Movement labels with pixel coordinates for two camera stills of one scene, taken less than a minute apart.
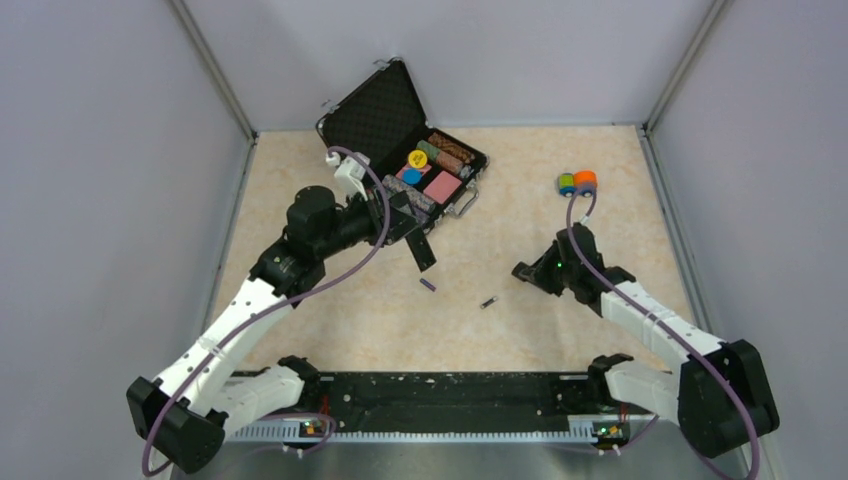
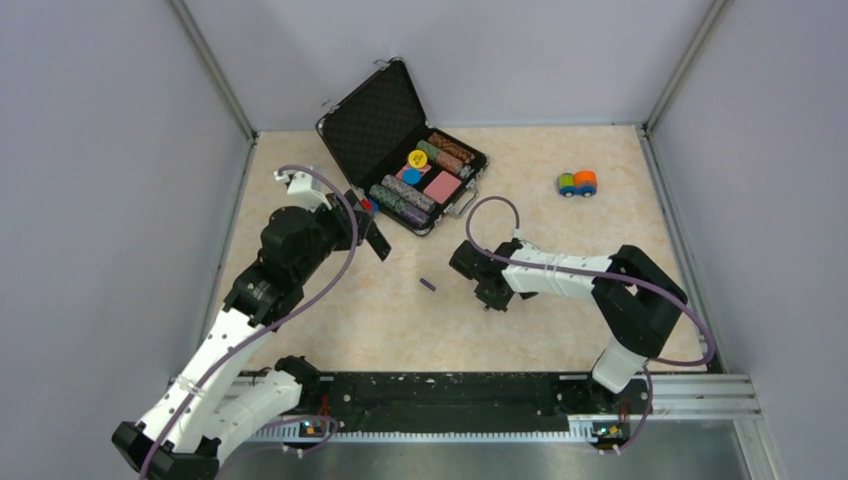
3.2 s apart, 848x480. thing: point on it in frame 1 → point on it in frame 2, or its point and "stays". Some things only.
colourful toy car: [582, 181] stays
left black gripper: [400, 223] → [339, 216]
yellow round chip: [417, 158] stays
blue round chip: [412, 175] stays
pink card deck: [443, 187] stays
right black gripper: [539, 275] → [494, 302]
